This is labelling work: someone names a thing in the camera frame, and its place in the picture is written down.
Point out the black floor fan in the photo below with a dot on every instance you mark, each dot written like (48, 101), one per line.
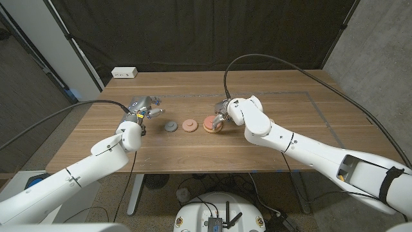
(156, 181)

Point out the white power strip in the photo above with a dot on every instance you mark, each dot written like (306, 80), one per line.
(124, 72)

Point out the salmon pink toy disk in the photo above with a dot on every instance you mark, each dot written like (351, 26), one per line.
(209, 122)

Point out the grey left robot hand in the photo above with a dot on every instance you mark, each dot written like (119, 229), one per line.
(141, 105)

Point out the grey table leg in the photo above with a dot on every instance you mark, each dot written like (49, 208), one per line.
(135, 196)
(301, 196)

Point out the grey round floor object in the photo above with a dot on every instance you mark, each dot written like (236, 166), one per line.
(183, 195)

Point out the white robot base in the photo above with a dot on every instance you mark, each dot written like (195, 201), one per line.
(196, 212)

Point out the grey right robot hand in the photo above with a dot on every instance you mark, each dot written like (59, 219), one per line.
(222, 105)

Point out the black backdrop cloth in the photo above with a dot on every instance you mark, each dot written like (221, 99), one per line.
(193, 32)

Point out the grey box with antennas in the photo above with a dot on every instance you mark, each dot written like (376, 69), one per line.
(215, 223)

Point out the large tan toy disk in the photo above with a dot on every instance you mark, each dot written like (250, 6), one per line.
(213, 131)

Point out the green toy disk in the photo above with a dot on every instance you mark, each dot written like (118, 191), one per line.
(171, 126)

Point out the black backdrop stand pole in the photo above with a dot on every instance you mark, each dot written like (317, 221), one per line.
(343, 26)
(68, 36)

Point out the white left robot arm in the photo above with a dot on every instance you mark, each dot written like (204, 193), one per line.
(64, 183)

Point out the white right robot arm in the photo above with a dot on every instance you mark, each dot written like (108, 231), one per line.
(309, 148)

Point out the pale pink toy disk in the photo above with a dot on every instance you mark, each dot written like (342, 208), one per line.
(190, 126)

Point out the black floor power adapter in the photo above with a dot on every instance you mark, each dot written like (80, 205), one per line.
(283, 222)

